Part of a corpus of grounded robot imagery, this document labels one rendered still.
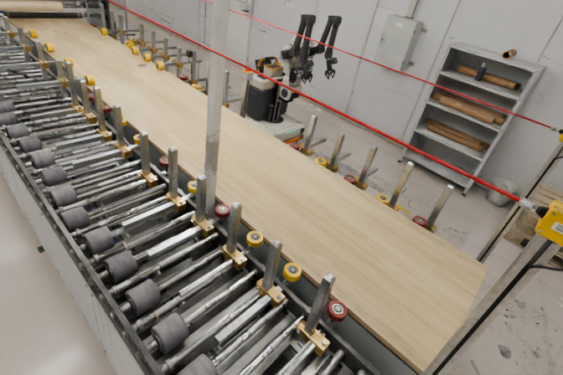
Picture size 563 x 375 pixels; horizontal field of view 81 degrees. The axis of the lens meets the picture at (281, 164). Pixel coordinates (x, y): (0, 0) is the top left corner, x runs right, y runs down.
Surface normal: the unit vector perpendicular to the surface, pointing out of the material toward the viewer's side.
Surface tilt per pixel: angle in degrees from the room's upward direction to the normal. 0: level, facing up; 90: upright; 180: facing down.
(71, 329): 0
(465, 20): 90
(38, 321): 0
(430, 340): 0
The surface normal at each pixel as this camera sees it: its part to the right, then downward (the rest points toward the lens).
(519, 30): -0.68, 0.30
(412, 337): 0.17, -0.83
